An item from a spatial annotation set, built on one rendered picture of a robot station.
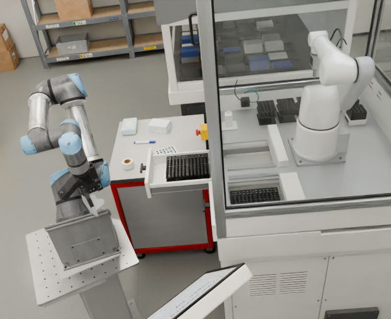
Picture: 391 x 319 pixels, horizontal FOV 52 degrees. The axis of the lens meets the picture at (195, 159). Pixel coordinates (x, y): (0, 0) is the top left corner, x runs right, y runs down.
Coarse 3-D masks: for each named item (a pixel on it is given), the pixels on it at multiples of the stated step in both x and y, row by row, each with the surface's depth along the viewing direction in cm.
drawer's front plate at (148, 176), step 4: (148, 152) 217; (148, 156) 214; (148, 160) 211; (152, 160) 220; (148, 164) 209; (152, 164) 219; (148, 168) 206; (152, 168) 217; (148, 172) 203; (152, 172) 216; (148, 176) 201; (152, 176) 215; (148, 180) 199; (148, 184) 198; (148, 188) 199; (148, 192) 201; (148, 196) 203
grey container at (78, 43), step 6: (60, 36) 558; (66, 36) 559; (72, 36) 559; (78, 36) 560; (84, 36) 561; (60, 42) 557; (66, 42) 535; (72, 42) 537; (78, 42) 537; (84, 42) 538; (60, 48) 539; (66, 48) 541; (72, 48) 541; (78, 48) 542; (84, 48) 543; (60, 54) 544
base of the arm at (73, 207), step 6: (72, 198) 177; (78, 198) 179; (60, 204) 176; (66, 204) 175; (72, 204) 176; (78, 204) 177; (84, 204) 180; (60, 210) 176; (66, 210) 174; (72, 210) 174; (78, 210) 175; (84, 210) 179; (60, 216) 175; (66, 216) 173; (72, 216) 173; (78, 216) 174
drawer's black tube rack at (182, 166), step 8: (176, 160) 213; (184, 160) 213; (192, 160) 217; (200, 160) 212; (176, 168) 208; (184, 168) 212; (192, 168) 207; (200, 168) 207; (208, 168) 206; (176, 176) 203; (184, 176) 203; (192, 176) 203; (200, 176) 206; (208, 176) 205
